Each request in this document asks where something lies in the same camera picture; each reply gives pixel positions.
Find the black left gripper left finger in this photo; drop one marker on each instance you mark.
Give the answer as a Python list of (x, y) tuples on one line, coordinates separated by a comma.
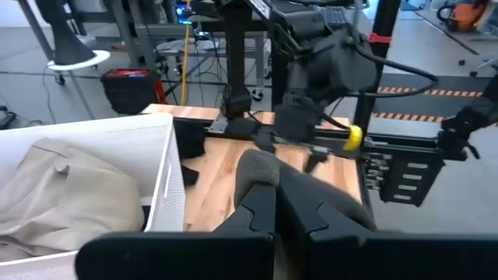
[(175, 256)]

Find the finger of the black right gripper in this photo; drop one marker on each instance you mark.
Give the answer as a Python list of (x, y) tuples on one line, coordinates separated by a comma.
[(264, 142), (316, 161)]

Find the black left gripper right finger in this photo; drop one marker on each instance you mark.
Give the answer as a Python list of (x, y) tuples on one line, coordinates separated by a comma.
[(389, 256)]

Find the dark olive garment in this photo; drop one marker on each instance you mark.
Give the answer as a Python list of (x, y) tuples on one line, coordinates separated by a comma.
[(257, 167)]

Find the beige trousers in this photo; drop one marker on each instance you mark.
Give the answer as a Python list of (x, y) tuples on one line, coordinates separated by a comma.
[(58, 194)]

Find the white plastic laundry basket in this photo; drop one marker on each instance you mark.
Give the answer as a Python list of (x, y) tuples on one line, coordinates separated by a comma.
[(116, 132)]

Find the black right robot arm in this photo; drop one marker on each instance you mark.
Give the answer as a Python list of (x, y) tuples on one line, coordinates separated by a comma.
[(334, 66)]

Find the black slotted panel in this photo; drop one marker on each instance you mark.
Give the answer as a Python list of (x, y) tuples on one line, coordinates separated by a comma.
[(389, 183)]

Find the yellow pole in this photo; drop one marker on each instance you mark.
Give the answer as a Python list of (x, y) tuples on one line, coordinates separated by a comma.
[(185, 58)]

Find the black articulated device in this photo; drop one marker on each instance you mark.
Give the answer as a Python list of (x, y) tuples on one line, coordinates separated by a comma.
[(455, 132)]

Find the red and black case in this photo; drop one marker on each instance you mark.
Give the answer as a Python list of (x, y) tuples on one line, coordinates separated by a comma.
[(130, 91)]

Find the grey metal workbench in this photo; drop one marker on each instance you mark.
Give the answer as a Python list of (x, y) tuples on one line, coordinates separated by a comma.
[(163, 30)]

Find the round-based floor stand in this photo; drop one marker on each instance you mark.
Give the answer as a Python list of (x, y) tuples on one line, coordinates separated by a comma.
[(89, 58)]

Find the orange and black appliance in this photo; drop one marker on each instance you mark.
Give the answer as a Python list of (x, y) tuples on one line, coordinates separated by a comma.
[(465, 13)]

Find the black metal table frame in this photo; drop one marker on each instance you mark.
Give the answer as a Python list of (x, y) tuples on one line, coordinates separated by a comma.
[(404, 142)]

